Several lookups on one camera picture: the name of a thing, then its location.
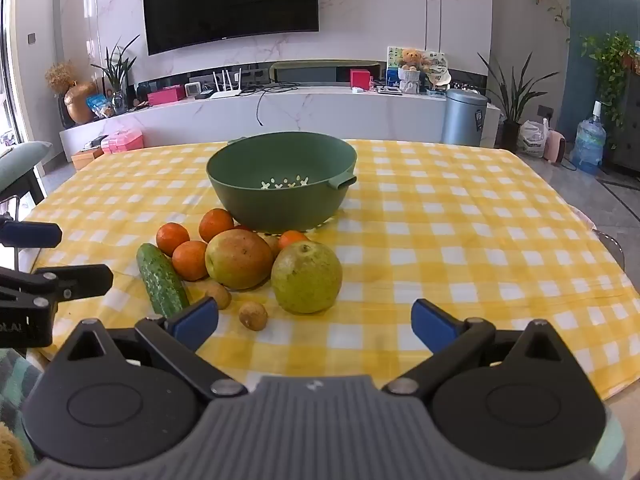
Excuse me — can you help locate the pink storage box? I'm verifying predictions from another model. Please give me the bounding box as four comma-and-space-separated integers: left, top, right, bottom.
101, 129, 145, 155

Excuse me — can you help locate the yellow-green pear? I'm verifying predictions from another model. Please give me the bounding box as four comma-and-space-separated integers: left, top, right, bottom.
271, 241, 343, 315

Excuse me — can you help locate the green cushioned chair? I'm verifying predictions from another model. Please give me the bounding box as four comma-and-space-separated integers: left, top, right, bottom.
0, 141, 53, 206

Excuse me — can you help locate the white router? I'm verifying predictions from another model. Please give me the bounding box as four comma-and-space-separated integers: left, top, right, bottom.
207, 67, 244, 99

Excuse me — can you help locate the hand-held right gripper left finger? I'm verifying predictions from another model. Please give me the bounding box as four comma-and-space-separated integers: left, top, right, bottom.
47, 296, 249, 401

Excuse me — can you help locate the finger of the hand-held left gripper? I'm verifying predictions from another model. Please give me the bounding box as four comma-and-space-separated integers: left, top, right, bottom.
0, 217, 64, 250
0, 263, 115, 312

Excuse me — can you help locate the blue snack packet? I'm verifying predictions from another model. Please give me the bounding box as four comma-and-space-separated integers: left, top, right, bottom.
86, 94, 115, 120

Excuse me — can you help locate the red-yellow mango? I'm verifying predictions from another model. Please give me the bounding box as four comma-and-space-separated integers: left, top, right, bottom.
205, 229, 274, 291

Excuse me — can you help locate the green cucumber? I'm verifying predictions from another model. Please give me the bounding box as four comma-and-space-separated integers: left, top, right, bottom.
136, 243, 191, 319

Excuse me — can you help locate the grey speaker box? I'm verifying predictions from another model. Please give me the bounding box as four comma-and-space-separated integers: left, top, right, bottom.
270, 60, 388, 86

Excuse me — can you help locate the yellow checked tablecloth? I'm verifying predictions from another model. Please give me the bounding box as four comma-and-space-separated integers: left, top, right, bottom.
20, 139, 640, 402

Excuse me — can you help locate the blue water jug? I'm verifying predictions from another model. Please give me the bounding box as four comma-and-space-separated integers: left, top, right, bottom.
571, 101, 607, 175

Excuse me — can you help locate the black wall television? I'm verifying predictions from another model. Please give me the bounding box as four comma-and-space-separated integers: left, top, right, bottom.
142, 0, 320, 56

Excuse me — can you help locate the wooden box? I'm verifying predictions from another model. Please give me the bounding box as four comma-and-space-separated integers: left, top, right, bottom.
71, 147, 104, 171

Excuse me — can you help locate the green plant in glass vase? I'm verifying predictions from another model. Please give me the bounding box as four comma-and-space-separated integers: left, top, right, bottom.
91, 35, 141, 115

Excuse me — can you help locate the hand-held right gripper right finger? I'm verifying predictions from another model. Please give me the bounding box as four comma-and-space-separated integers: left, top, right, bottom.
381, 298, 584, 400

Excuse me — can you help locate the brown teddy bear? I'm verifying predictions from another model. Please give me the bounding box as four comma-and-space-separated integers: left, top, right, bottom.
398, 48, 426, 71

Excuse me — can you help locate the teal patterned cloth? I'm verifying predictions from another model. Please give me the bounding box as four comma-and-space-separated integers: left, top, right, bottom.
0, 347, 43, 466

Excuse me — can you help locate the white plastic bag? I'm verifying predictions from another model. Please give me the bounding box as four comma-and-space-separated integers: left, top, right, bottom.
517, 119, 549, 157

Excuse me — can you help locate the grey-blue trash can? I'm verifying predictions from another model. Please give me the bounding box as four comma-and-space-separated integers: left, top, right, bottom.
441, 89, 488, 147

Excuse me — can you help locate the leafy pothos plant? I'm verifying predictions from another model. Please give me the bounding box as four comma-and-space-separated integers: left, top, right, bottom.
580, 32, 640, 126

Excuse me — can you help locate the dark grey cabinet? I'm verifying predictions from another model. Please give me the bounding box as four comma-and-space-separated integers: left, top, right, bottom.
612, 75, 640, 181

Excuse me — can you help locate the pink tissue box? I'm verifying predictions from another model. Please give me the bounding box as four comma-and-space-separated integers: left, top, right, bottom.
147, 86, 187, 106

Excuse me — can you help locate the black cable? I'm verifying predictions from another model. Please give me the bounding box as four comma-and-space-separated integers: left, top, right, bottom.
255, 86, 282, 127

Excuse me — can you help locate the round paper fan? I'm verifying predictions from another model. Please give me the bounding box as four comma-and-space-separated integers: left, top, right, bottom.
425, 67, 452, 92

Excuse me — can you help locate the green bowl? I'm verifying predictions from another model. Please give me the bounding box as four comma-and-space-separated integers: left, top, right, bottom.
206, 132, 358, 235

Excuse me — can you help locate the white marble television console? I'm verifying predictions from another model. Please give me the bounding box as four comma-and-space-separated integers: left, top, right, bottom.
59, 85, 501, 163

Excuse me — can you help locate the small pink heater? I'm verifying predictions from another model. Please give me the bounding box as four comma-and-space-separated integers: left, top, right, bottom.
544, 130, 568, 163

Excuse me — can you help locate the potted snake plant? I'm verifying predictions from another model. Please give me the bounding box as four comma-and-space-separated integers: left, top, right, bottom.
477, 52, 558, 153

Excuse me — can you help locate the dried flower bunch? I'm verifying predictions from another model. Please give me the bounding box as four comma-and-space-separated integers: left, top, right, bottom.
45, 62, 76, 95

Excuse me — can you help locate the orange tangerine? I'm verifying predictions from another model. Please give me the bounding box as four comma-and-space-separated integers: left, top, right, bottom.
171, 240, 209, 282
156, 222, 191, 257
198, 208, 236, 244
278, 230, 310, 251

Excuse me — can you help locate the golden vase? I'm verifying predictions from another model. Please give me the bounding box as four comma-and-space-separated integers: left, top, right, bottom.
64, 81, 98, 126

